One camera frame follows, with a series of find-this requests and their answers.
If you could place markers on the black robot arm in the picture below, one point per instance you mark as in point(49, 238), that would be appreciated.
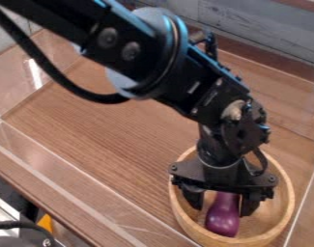
point(158, 62)

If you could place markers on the brown wooden bowl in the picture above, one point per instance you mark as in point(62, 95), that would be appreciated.
point(258, 229)

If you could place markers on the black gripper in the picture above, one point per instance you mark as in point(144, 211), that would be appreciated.
point(239, 178)

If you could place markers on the clear acrylic front wall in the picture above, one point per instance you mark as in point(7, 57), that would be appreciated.
point(86, 206)

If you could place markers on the yellow and black device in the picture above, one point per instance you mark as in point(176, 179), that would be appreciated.
point(41, 233)

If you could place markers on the purple toy eggplant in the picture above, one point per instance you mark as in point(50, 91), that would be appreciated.
point(222, 218)

